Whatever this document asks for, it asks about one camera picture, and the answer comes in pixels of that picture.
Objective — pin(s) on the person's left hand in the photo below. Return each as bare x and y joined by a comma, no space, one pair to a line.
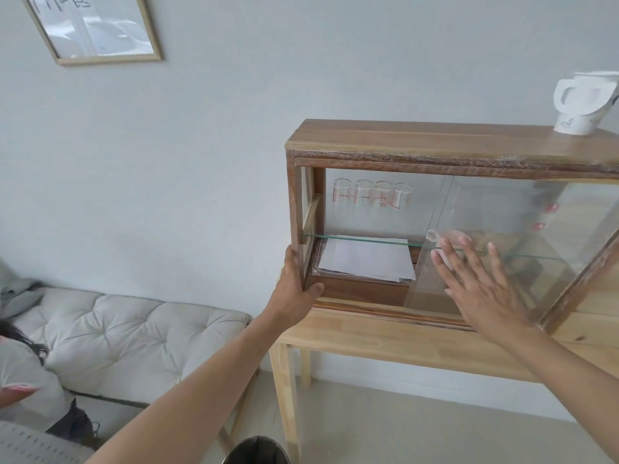
290,299

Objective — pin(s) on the person's right hand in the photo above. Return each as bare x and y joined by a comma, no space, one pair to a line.
483,297

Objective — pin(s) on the person's right middle finger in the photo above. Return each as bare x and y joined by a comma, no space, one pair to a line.
457,263

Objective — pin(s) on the person's left thumb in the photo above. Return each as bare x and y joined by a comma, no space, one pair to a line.
313,293

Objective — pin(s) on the person's right thumb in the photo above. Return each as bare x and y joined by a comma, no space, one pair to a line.
448,291

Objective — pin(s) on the person's right little finger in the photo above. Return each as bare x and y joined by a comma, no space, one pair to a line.
496,263

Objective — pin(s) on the clear sliding glass door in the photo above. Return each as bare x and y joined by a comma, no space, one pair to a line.
488,207

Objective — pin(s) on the dark wooden glass display cabinet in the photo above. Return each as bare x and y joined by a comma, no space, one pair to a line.
387,140

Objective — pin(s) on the person's right forearm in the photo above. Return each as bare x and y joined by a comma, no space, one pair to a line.
566,376

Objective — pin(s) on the person's left forearm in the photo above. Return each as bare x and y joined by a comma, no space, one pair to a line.
193,401

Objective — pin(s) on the stack of white papers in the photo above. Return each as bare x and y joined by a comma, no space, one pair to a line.
362,260

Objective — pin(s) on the light wooden table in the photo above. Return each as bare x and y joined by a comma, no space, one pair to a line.
367,335

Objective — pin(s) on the glass shelf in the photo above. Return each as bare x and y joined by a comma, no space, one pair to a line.
362,238

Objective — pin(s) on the round metal bin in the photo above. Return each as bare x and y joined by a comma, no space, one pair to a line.
258,453

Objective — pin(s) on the white tufted cushion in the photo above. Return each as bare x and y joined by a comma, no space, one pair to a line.
135,333

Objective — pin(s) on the black bag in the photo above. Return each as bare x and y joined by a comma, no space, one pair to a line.
72,425

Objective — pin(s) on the white garment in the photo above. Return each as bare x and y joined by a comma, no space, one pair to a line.
29,367

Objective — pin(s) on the grey cloth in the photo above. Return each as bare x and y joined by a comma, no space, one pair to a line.
17,289

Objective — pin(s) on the grey ribbed garment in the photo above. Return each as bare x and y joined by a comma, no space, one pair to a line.
34,447

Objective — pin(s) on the wooden framed picture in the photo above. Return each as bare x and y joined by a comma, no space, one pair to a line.
92,28

